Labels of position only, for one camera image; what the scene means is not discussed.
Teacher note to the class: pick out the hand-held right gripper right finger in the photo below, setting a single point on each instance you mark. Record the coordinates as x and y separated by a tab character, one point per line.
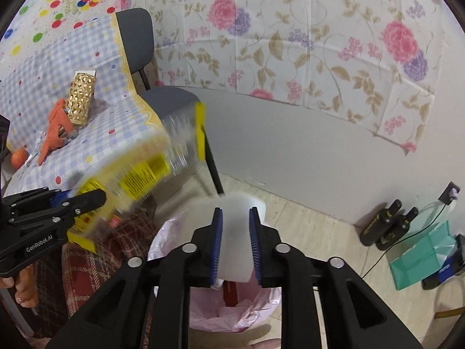
254	251

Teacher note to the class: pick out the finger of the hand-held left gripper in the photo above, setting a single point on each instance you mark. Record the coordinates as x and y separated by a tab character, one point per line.
60	198
89	201

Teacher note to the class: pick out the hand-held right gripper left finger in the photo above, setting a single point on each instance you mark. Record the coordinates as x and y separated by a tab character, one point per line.
217	251

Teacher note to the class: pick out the white foam piece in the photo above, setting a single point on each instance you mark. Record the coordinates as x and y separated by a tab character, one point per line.
236	232

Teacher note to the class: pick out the bin with pink bag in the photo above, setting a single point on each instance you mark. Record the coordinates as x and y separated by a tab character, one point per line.
254	307

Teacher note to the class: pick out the plastic bottle with yellow label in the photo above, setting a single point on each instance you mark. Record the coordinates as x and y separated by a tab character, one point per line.
174	145

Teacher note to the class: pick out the person's left hand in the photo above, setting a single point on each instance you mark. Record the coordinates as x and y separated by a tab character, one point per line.
25	289

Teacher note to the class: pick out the red packet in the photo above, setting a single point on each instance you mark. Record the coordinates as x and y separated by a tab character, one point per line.
230	293

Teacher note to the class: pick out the orange fruit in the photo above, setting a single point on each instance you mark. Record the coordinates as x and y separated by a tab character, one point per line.
19	158

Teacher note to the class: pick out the red plaid blanket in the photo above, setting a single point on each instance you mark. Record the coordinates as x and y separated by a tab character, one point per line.
94	261

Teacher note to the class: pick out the orange knitted cloth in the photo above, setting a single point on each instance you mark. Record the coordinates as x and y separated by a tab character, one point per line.
58	123

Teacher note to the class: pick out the gold perforated cylinder box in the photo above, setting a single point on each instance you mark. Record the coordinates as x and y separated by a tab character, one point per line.
80	98

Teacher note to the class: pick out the blue checkered tablecloth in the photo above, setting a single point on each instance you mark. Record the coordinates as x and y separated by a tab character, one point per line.
109	91

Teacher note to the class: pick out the black bottle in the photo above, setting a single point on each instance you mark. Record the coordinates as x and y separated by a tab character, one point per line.
397	231
377	225

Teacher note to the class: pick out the dark grey chair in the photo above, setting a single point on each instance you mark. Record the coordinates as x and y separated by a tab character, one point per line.
136	40

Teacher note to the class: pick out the black and blue device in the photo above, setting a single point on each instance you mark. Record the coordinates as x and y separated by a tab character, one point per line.
444	272

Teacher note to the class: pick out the polka dot wall cloth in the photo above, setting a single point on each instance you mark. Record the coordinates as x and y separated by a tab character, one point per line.
36	14

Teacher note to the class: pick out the black wall plug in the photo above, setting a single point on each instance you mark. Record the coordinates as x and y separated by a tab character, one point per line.
448	191

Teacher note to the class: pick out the floral wall cloth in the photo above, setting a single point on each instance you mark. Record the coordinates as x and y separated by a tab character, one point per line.
290	43

